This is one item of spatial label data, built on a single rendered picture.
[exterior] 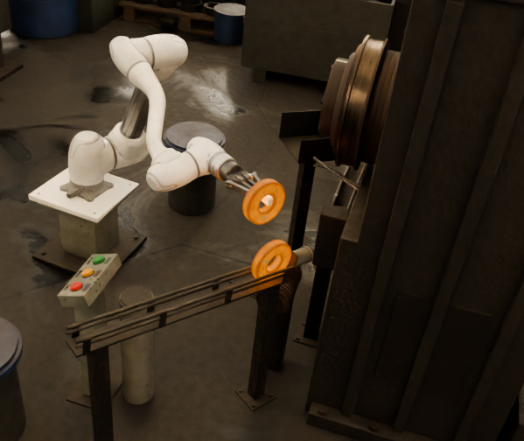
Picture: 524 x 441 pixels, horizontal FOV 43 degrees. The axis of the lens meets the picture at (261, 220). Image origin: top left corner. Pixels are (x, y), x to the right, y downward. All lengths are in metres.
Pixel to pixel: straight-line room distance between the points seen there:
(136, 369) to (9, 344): 0.47
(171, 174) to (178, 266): 1.09
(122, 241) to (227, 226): 0.57
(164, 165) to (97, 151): 0.80
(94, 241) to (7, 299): 0.46
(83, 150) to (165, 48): 0.62
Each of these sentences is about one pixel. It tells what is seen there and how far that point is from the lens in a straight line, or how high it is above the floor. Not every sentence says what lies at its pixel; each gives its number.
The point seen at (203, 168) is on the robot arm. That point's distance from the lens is 2.35.
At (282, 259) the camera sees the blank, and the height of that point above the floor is 0.71.
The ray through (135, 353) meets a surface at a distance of 2.52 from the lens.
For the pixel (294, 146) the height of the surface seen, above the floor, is 0.60.
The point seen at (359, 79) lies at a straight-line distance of 2.24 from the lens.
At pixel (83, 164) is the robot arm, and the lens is 3.07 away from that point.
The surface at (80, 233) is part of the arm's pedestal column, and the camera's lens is 3.26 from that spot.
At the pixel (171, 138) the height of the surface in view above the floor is 0.43.
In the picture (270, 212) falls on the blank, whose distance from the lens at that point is 2.23.
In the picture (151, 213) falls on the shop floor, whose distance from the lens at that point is 3.67.
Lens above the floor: 2.16
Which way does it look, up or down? 36 degrees down
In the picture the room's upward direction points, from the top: 7 degrees clockwise
